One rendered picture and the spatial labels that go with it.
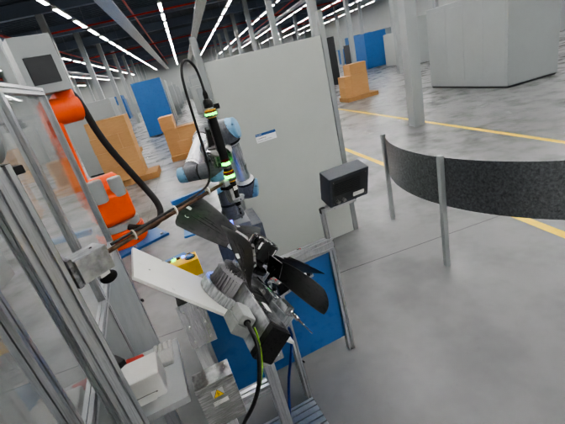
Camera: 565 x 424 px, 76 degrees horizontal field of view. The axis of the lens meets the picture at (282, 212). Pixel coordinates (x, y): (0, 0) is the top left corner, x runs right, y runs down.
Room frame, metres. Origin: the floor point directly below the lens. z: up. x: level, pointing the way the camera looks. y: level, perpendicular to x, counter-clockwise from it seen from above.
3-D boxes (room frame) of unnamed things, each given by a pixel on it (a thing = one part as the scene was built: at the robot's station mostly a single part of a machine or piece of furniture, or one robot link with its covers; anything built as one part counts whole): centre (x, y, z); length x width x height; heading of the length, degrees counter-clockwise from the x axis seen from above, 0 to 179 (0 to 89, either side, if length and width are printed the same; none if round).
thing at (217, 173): (1.66, 0.27, 1.49); 0.11 x 0.08 x 0.11; 81
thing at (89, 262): (0.91, 0.55, 1.49); 0.10 x 0.07 x 0.08; 143
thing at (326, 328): (1.78, 0.18, 0.45); 0.82 x 0.01 x 0.66; 108
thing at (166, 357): (1.23, 0.63, 0.87); 0.15 x 0.09 x 0.02; 14
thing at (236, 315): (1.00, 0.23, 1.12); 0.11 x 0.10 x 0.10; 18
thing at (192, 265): (1.66, 0.56, 1.02); 0.16 x 0.10 x 0.11; 108
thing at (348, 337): (1.91, -0.23, 0.39); 0.04 x 0.04 x 0.78; 18
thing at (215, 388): (1.09, 0.42, 0.73); 0.15 x 0.09 x 0.22; 108
